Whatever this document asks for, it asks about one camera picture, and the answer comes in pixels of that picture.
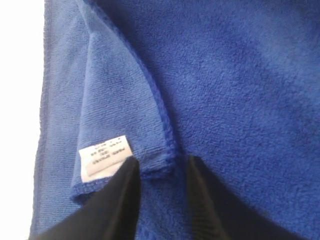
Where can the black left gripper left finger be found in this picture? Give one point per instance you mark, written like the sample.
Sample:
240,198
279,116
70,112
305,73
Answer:
110,214

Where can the blue microfiber towel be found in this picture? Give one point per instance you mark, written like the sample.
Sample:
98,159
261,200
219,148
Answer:
234,82

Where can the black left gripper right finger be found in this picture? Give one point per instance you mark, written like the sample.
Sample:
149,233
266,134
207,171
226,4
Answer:
216,214

